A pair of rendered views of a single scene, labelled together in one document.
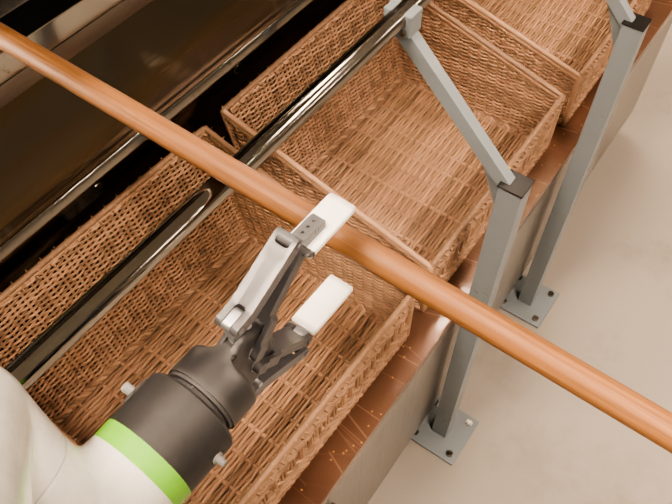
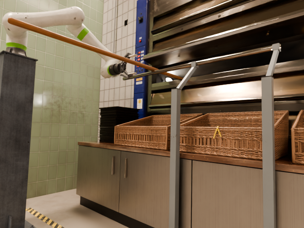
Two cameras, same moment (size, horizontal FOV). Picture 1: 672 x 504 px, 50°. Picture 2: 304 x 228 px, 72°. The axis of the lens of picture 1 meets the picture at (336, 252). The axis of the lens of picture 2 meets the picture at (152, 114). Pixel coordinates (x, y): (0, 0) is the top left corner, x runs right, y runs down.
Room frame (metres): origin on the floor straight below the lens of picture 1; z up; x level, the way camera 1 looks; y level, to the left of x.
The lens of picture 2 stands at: (0.71, -1.49, 0.71)
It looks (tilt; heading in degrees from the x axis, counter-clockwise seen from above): 4 degrees up; 96
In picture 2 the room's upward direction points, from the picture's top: 1 degrees clockwise
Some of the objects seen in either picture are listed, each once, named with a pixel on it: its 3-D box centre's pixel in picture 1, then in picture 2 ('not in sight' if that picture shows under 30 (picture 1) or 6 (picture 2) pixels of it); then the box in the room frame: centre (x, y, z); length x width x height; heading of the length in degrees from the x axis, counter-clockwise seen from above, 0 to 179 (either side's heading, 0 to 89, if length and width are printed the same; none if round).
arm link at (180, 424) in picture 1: (171, 426); (115, 69); (0.24, 0.14, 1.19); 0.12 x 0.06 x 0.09; 54
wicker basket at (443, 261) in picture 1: (401, 128); (231, 130); (1.08, -0.14, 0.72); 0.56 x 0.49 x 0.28; 145
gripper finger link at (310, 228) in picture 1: (301, 231); not in sight; (0.39, 0.03, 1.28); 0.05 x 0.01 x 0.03; 144
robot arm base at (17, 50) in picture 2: not in sight; (13, 55); (-0.47, -0.09, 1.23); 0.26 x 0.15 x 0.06; 147
